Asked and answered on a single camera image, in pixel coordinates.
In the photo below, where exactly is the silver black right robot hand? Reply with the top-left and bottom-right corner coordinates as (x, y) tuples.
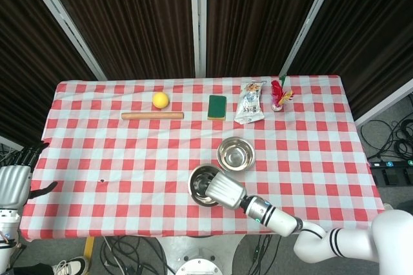
(196, 171), (247, 210)

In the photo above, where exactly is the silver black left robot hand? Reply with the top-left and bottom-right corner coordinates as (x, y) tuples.
(0, 141), (59, 209)

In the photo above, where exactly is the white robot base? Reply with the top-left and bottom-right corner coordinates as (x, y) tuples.
(175, 248), (227, 275)

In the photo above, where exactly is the green yellow sponge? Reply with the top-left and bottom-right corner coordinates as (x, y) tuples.
(207, 94), (228, 121)

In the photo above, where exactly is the red white checkered tablecloth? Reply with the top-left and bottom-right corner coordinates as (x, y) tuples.
(19, 74), (388, 242)

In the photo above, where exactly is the silver snack packet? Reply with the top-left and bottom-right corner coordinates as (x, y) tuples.
(234, 81), (266, 125)

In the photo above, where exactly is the white black sneaker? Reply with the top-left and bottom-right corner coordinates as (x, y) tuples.
(50, 256), (90, 275)

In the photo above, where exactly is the wooden rolling pin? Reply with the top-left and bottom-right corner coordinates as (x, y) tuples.
(121, 112), (185, 121)

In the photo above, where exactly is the red yellow feather shuttlecock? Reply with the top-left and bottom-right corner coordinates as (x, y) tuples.
(270, 74), (295, 112)

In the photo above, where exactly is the yellow ball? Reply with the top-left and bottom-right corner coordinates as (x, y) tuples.
(152, 92), (170, 109)

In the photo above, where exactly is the black power strip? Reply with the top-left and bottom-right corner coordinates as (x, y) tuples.
(368, 158), (413, 170)

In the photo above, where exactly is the black floor cable bundle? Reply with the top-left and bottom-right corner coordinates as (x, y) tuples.
(359, 118), (413, 160)
(243, 234), (277, 275)
(99, 235), (170, 275)

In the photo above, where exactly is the white partition post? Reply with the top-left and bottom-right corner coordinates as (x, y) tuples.
(354, 77), (413, 127)
(18, 0), (108, 81)
(188, 0), (208, 78)
(277, 0), (343, 78)

